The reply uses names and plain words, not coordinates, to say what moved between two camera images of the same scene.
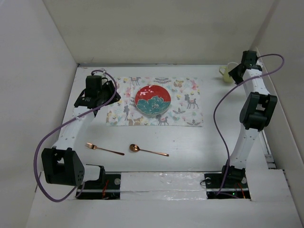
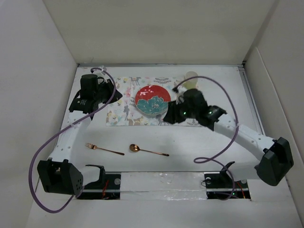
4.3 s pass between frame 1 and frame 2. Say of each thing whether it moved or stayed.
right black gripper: moved
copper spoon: stayed
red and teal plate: stayed
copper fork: stayed
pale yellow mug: moved
